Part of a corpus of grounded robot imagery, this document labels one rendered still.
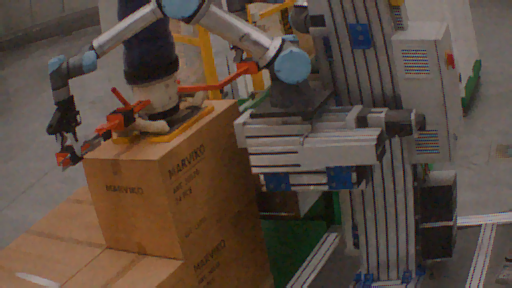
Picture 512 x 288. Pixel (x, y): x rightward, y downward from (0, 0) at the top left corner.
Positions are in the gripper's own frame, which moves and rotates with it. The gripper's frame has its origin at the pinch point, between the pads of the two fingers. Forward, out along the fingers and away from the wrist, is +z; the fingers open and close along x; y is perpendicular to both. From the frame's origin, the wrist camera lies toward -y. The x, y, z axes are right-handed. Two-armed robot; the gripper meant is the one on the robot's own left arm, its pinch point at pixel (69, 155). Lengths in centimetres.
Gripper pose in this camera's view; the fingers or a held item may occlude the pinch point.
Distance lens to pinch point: 257.2
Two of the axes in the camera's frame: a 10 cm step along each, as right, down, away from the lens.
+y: 4.4, -3.7, 8.2
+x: -8.8, 0.1, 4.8
